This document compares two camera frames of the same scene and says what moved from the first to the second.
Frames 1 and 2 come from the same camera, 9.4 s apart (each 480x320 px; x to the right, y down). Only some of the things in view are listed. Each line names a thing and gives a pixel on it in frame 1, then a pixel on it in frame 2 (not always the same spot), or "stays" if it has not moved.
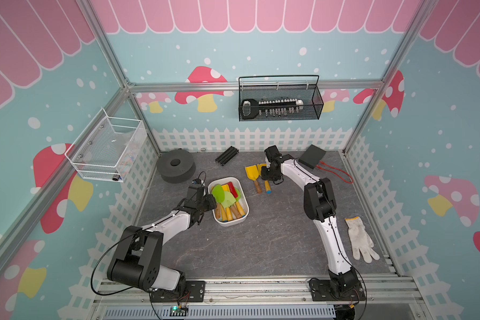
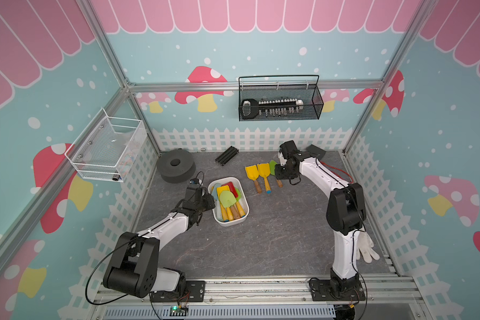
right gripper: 264,177 → 279,176
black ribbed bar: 227,155 stays
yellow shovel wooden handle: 258,187 stays
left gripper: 212,202 stays
